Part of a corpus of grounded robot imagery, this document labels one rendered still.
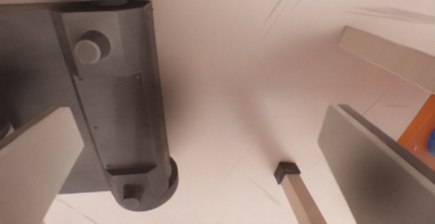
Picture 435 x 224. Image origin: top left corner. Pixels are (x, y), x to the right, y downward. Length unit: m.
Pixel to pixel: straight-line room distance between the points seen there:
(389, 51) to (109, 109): 0.61
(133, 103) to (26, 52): 0.21
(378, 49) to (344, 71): 0.19
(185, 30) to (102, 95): 0.26
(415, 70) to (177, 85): 0.55
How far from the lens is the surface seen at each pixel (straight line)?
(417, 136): 0.63
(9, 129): 0.49
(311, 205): 0.84
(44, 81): 0.51
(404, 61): 0.59
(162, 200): 0.67
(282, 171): 0.90
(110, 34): 0.39
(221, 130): 0.74
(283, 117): 0.78
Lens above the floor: 0.57
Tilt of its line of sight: 58 degrees down
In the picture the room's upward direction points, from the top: 164 degrees clockwise
